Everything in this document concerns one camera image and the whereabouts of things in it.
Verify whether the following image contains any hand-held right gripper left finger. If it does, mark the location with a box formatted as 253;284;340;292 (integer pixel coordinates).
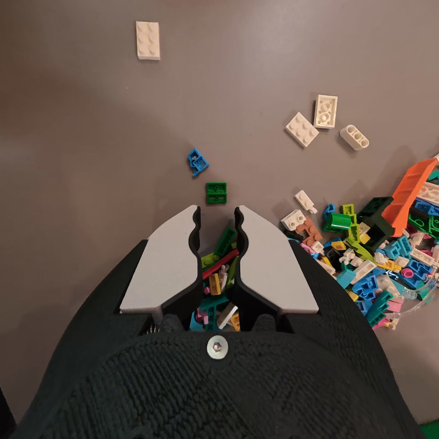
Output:
119;205;203;326

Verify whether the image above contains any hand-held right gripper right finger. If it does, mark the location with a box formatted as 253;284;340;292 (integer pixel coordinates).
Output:
229;205;320;315

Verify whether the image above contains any green lego plate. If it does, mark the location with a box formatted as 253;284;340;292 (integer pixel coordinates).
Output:
205;182;228;206

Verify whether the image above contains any white small lego brick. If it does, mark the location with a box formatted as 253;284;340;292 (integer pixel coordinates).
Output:
280;209;307;231

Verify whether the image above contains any brown lego plate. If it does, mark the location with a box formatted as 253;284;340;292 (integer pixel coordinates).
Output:
295;216;323;246

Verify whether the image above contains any white lego plate with clip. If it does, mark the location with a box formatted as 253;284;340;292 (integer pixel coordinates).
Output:
294;189;318;212

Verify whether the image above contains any bright green curved lego piece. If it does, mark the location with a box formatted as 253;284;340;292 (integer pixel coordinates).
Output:
325;211;357;233

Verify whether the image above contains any pile of mixed lego pieces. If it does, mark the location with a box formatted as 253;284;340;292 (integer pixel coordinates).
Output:
191;156;439;332

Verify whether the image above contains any dark green lego brick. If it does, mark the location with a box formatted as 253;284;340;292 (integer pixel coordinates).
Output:
356;196;395;248

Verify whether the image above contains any white two-by-three lego plate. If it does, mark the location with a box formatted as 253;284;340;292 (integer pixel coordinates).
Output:
285;112;320;148
135;21;161;61

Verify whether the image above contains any orange lego brick separator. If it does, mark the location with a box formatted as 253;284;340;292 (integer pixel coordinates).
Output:
381;158;439;238

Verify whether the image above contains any white rounded lego brick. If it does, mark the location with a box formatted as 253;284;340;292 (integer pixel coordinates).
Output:
339;124;370;151

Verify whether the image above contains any white upturned lego plate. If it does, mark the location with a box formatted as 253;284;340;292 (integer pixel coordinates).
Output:
313;94;339;129

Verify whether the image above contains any blue lego bracket piece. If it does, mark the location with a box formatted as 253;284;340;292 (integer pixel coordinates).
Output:
187;148;210;178

